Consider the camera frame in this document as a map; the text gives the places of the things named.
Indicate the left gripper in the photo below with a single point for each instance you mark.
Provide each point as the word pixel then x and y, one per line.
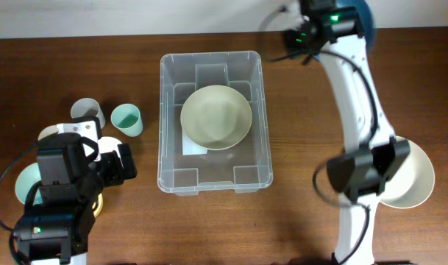
pixel 110 160

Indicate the white small bowl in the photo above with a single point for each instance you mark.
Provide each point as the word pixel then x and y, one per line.
pixel 108 144

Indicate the yellow small bowl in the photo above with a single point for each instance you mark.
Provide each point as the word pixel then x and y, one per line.
pixel 97 206

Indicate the mint green cup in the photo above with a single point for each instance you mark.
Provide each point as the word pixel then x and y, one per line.
pixel 127 118

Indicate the dark blue plate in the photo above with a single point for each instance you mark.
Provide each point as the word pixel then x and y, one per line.
pixel 366 17

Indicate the grey cup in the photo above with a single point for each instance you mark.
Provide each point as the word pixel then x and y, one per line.
pixel 88 107

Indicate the cream cup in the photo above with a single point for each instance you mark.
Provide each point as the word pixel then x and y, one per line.
pixel 50 130

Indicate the mint green small bowl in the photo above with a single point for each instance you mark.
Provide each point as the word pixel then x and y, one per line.
pixel 26 179

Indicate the cream plate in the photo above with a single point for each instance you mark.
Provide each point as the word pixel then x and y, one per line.
pixel 413 183
pixel 216 117

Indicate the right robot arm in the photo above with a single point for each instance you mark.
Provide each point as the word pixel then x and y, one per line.
pixel 335 33

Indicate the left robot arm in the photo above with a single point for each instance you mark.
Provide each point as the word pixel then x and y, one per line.
pixel 58 210

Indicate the clear plastic storage container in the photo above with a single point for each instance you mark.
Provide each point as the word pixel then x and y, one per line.
pixel 243 168

